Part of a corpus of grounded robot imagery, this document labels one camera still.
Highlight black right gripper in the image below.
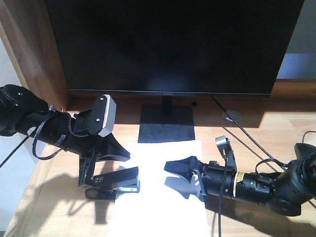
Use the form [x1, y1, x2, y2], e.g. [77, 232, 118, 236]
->
[164, 156, 237, 202]

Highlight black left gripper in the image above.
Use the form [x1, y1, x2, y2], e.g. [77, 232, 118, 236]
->
[67, 109, 130, 162]

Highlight white paper sheets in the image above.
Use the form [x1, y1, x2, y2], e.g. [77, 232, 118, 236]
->
[107, 140, 210, 237]

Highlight black stapler with orange button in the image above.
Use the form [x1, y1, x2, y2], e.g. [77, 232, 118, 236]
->
[79, 167, 140, 200]

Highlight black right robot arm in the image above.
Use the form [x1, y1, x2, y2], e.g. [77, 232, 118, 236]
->
[164, 142, 316, 216]

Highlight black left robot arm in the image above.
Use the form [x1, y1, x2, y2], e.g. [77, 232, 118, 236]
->
[0, 84, 130, 161]

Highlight black monitor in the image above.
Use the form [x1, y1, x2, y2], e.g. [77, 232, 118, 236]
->
[45, 0, 304, 143]

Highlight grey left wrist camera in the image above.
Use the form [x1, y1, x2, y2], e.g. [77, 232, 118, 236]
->
[88, 94, 117, 137]

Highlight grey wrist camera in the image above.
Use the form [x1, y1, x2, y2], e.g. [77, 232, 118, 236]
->
[215, 135, 237, 171]
[88, 94, 117, 137]

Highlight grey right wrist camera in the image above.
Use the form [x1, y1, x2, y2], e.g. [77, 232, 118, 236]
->
[215, 135, 237, 171]

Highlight black left camera cable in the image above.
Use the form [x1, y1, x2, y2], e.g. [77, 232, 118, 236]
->
[31, 112, 72, 160]

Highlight grey desk cable grommet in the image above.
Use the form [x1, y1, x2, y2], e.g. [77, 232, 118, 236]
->
[221, 110, 242, 123]

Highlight black monitor cable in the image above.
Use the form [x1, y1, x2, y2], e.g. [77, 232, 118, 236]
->
[211, 96, 289, 168]

